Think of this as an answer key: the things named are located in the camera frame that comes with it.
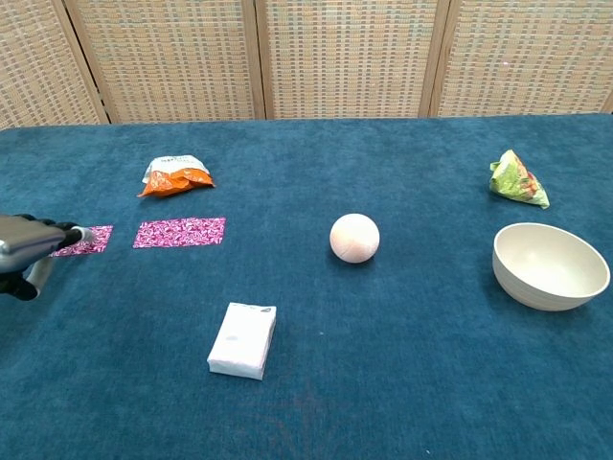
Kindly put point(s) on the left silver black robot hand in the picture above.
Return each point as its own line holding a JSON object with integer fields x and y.
{"x": 29, "y": 237}

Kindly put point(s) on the cream bowl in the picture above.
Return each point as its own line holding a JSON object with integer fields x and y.
{"x": 546, "y": 268}

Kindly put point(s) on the green snack bag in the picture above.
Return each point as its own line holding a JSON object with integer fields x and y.
{"x": 517, "y": 184}

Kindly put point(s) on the woven screen panel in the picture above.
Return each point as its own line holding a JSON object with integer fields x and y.
{"x": 167, "y": 57}
{"x": 33, "y": 62}
{"x": 345, "y": 57}
{"x": 522, "y": 57}

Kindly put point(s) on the pale pink ball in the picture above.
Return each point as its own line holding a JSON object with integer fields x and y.
{"x": 354, "y": 238}

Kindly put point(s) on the pink patterned card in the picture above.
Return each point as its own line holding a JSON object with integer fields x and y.
{"x": 163, "y": 234}
{"x": 213, "y": 231}
{"x": 96, "y": 246}

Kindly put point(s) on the blue table cloth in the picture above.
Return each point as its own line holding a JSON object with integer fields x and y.
{"x": 306, "y": 167}

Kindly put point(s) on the white tissue pack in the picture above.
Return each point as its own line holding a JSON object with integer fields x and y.
{"x": 242, "y": 342}

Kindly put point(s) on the orange white snack bag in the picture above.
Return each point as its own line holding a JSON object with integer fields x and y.
{"x": 177, "y": 182}

